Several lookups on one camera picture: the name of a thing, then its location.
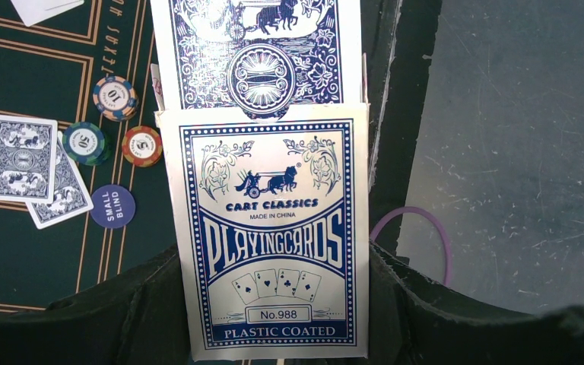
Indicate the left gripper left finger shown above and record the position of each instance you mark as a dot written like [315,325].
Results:
[137,317]

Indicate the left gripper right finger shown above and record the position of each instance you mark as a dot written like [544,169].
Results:
[415,320]

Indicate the blue small blind button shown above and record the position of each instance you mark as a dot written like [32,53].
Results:
[114,206]

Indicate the blue playing card deck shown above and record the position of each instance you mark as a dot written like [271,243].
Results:
[272,230]

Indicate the orange chip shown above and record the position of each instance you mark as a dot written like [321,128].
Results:
[142,146]

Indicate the green chip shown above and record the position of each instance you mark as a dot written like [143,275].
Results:
[85,143]

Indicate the next card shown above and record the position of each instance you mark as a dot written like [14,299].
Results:
[259,56]

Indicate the face-up community card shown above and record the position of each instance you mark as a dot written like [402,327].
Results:
[32,12]

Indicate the dark green poker mat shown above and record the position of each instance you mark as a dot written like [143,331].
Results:
[90,64]

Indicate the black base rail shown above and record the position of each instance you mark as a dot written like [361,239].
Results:
[398,38]

